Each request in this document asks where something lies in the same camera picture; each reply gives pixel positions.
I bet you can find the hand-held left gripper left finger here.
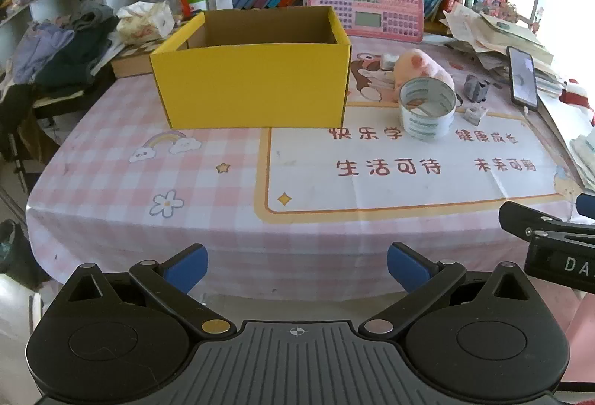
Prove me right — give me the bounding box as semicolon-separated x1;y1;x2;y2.
60;244;237;339

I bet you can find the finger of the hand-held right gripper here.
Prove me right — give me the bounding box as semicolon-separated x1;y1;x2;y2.
499;200;595;244
575;192;595;220

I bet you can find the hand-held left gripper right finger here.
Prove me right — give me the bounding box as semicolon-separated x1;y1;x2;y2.
359;242;535;338

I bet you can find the clear tape roll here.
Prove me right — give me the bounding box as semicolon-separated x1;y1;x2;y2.
399;78;457;140

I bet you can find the pink plush pig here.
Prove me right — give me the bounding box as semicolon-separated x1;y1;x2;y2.
393;50;455;101

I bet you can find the yellow cardboard box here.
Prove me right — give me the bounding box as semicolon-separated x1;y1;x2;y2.
149;6;351;130

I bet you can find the pink checkered tablecloth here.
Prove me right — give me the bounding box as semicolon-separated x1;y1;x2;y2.
25;33;586;300

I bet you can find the santa plush toy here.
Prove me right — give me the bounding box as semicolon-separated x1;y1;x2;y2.
560;78;595;127

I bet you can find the black smartphone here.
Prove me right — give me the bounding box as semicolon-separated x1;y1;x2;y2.
506;45;540;110

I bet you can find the dark bag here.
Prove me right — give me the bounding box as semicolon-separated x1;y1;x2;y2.
0;219;47;289

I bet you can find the pile of papers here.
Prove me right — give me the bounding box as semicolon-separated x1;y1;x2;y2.
441;5;556;78

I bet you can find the wooden chessboard box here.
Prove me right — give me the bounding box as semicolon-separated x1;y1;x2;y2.
110;35;187;79

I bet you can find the dark green cloth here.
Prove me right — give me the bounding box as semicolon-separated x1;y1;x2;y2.
35;17;122;90

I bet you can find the floral tissue pack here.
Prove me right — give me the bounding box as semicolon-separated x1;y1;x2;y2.
115;1;176;45

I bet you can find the purple cloth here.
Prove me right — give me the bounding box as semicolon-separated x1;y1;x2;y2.
12;21;75;85

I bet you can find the grey cloth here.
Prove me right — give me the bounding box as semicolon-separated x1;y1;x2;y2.
70;0;117;31

